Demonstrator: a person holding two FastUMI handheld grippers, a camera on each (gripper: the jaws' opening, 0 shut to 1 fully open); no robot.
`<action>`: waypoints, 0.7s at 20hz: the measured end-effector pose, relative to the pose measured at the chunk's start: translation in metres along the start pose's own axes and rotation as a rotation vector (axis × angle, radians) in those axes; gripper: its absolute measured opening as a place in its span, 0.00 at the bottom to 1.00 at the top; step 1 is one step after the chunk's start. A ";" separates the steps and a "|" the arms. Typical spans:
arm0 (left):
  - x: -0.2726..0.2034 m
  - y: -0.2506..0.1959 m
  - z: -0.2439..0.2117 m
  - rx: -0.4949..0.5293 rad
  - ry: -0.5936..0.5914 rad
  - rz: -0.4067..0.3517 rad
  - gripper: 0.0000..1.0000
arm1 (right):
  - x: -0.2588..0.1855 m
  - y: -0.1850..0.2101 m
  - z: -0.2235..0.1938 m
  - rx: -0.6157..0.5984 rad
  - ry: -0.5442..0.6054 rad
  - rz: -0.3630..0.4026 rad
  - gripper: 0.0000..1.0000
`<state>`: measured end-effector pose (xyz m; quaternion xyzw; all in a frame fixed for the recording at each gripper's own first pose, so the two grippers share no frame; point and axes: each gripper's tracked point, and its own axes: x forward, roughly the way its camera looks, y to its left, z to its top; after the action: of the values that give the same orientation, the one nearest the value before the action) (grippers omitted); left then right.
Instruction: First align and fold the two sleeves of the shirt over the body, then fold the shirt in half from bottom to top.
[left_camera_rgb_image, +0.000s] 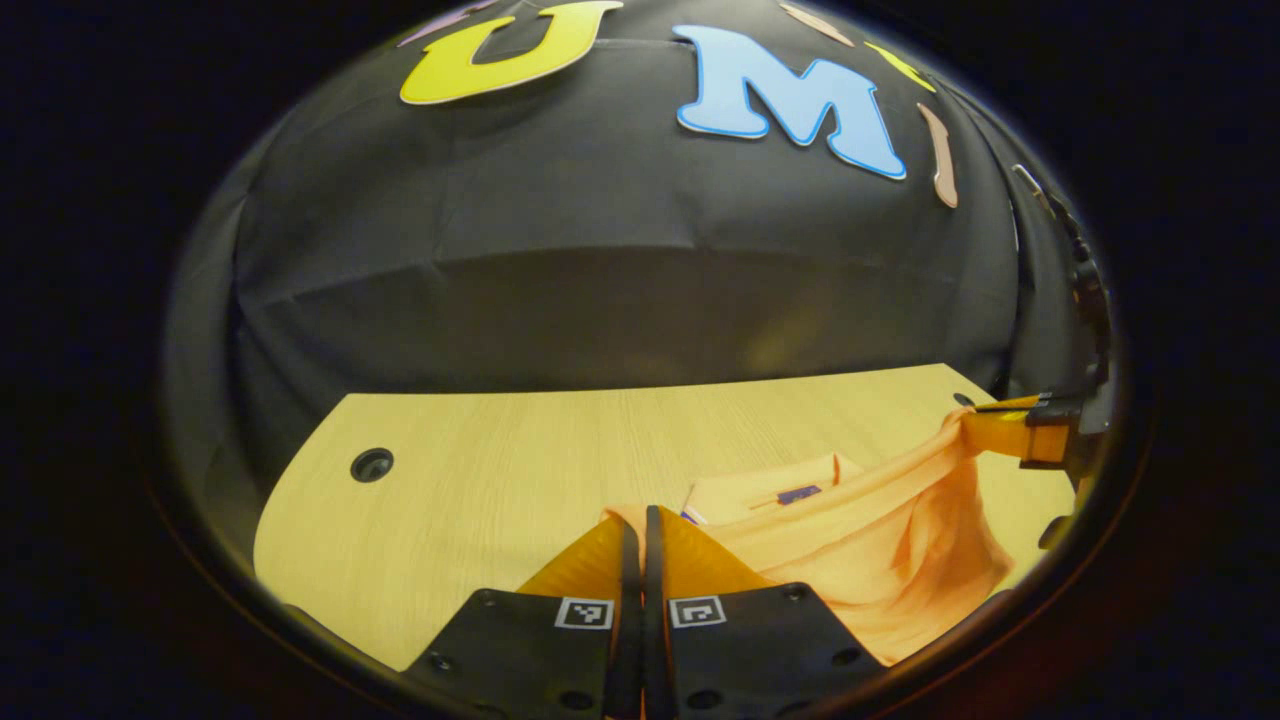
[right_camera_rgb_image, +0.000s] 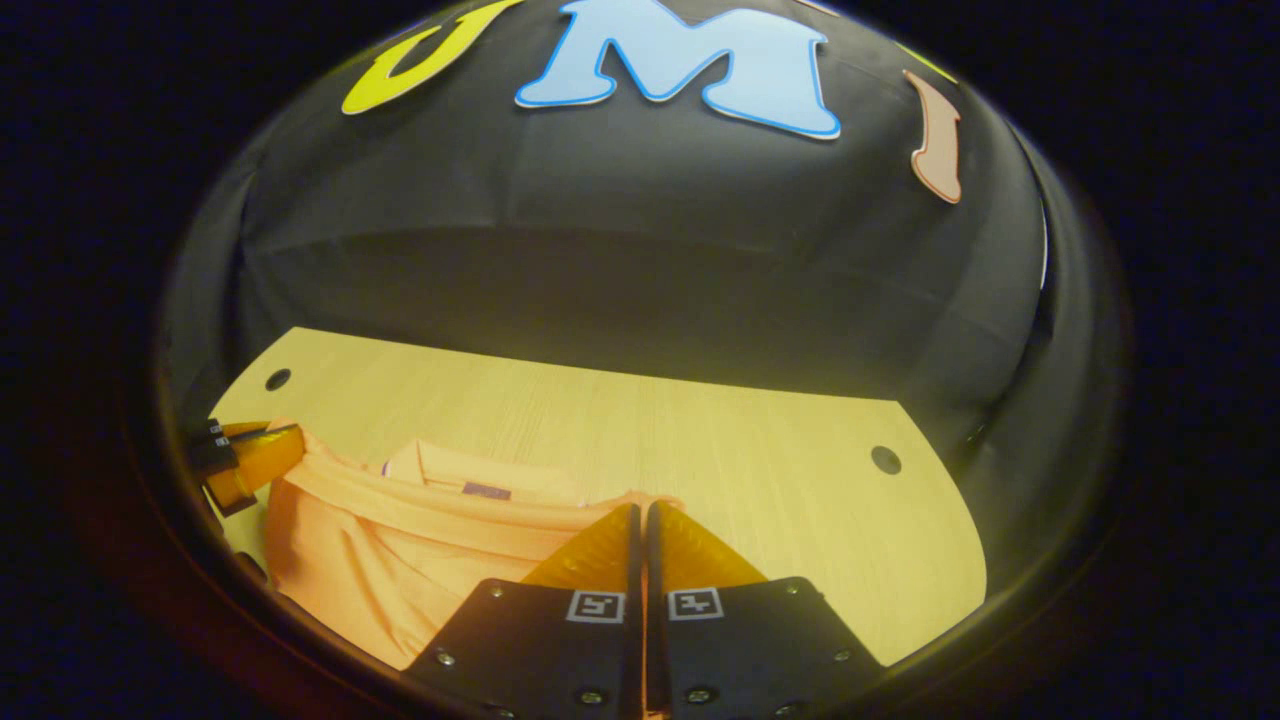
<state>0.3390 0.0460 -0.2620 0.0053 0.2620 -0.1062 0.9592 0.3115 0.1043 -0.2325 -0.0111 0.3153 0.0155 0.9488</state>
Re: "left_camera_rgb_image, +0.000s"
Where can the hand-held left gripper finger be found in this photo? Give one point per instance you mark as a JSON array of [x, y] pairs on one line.
[[630, 620], [653, 620]]

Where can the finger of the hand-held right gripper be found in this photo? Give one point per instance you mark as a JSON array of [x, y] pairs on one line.
[[1010, 432]]

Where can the orange T-shirt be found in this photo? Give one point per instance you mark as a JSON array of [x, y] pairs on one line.
[[880, 550]]

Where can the black backdrop cloth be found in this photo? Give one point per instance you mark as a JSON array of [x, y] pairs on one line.
[[600, 250]]

